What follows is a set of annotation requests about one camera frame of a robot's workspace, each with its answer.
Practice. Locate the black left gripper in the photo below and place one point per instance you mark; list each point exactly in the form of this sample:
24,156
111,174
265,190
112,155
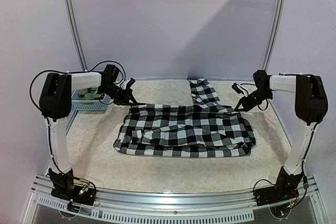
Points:
124,100

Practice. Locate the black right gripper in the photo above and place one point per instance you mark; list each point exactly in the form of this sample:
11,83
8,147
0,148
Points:
249,99

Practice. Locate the black white checked shirt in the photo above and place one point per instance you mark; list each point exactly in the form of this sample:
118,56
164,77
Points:
204,129

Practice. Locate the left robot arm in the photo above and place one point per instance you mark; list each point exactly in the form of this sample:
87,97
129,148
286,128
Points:
55,104

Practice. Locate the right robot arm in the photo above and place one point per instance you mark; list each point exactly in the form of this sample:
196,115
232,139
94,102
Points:
311,105

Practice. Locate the light blue plastic basket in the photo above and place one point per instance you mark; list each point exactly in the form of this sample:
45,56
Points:
90,105

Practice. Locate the green garment in basket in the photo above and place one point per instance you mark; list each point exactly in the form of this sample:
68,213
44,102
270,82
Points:
89,94

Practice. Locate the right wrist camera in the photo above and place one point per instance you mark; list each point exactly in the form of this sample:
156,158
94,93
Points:
239,89

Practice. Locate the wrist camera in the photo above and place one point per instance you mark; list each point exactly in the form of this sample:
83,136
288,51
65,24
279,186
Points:
239,89
126,84

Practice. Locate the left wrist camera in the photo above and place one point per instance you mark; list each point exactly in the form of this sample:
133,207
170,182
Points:
126,84

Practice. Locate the right aluminium wall post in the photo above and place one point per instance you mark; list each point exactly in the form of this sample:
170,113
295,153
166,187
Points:
274,32

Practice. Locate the aluminium wall post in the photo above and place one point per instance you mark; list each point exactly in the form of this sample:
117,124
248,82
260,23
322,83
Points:
274,32
75,33

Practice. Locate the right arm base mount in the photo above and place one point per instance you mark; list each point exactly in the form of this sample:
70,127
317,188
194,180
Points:
271,195

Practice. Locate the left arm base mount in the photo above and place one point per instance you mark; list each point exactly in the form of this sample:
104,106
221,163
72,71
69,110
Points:
73,192

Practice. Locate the front aluminium rail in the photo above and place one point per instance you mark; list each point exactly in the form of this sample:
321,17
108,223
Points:
115,206

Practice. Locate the left aluminium wall post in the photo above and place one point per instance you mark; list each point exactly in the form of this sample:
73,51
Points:
75,33

